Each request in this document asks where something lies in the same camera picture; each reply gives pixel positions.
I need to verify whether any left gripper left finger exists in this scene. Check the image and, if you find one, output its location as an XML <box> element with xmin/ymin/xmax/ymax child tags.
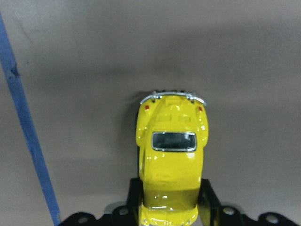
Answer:
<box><xmin>127</xmin><ymin>178</ymin><xmax>144</xmax><ymax>226</ymax></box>

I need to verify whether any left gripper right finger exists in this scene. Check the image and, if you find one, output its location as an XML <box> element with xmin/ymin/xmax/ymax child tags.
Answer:
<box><xmin>198</xmin><ymin>178</ymin><xmax>221</xmax><ymax>226</ymax></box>

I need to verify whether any yellow toy beetle car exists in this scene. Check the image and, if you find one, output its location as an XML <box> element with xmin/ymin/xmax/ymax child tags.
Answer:
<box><xmin>135</xmin><ymin>91</ymin><xmax>209</xmax><ymax>226</ymax></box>

